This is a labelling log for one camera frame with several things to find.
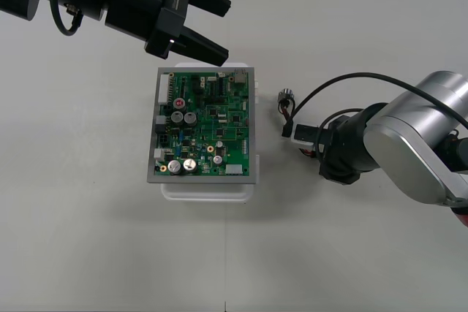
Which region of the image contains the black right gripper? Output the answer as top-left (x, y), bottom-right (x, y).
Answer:
top-left (317, 121), bottom-right (367, 187)

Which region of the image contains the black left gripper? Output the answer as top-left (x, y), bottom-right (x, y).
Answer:
top-left (105, 0), bottom-right (233, 67)

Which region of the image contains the cable bundle with metal plug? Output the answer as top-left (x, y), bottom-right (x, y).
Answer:
top-left (277, 87), bottom-right (320, 160)

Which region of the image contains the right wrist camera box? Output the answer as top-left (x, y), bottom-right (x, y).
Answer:
top-left (292, 124), bottom-right (320, 145)

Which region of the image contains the green circuit board grey frame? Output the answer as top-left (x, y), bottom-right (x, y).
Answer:
top-left (146, 66), bottom-right (260, 186)

